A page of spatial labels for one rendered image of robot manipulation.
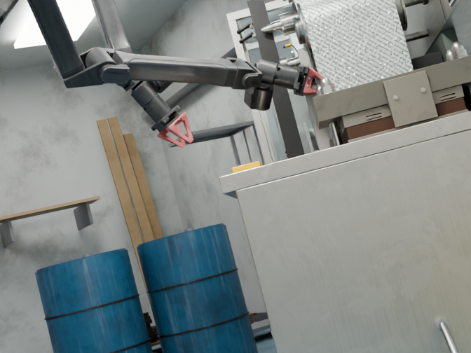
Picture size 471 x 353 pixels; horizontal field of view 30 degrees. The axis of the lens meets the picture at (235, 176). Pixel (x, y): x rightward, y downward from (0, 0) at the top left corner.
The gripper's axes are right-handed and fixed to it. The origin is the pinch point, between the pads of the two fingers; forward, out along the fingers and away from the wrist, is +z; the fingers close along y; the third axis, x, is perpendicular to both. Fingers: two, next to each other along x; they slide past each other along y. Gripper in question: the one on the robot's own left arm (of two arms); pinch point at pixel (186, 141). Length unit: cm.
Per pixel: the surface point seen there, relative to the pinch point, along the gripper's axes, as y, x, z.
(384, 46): -38, -43, 14
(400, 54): -40, -44, 18
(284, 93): 4.6, -36.0, 9.8
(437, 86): -58, -32, 26
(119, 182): 640, -189, 35
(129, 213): 635, -172, 66
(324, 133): -21.0, -22.4, 21.7
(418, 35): -29, -61, 20
